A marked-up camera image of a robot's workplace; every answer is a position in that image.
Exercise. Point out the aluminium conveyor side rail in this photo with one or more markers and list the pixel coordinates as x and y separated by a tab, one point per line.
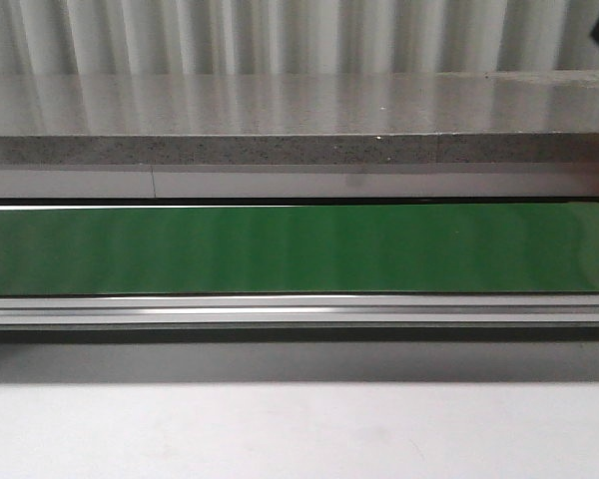
299	310

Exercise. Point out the white pleated curtain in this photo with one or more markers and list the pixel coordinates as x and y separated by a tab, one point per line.
275	37

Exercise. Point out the green conveyor belt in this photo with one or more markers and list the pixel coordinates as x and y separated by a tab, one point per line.
465	248

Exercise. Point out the grey speckled stone counter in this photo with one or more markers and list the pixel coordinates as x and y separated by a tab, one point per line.
470	136

